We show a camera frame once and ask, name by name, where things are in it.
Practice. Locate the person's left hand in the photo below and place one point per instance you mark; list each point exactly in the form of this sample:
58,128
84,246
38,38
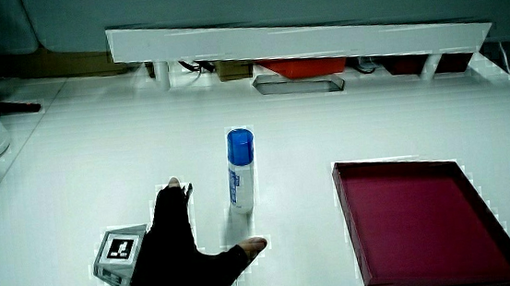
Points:
173,266

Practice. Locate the blue-capped white glue stick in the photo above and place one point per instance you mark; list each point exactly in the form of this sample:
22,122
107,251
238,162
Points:
241,181

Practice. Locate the white desk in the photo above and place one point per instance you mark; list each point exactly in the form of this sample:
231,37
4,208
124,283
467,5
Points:
98,152

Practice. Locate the white desk riser shelf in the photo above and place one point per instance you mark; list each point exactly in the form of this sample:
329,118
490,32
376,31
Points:
292,40

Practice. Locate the brown cardboard box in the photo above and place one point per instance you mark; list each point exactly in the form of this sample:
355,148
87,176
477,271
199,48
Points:
233,70

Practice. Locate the black pen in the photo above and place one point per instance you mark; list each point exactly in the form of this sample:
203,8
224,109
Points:
16,107

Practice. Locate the large cardboard box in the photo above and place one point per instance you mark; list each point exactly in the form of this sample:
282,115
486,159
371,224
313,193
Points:
58,63

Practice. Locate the orange box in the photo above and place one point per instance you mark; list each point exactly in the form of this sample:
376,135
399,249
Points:
304,67

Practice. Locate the dark red square tray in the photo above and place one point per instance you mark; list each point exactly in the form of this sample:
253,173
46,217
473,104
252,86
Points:
419,221

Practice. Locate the dark red box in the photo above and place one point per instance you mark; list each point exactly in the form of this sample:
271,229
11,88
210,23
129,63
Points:
408,65

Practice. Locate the grey metal bracket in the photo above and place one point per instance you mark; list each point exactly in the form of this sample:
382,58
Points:
278,86

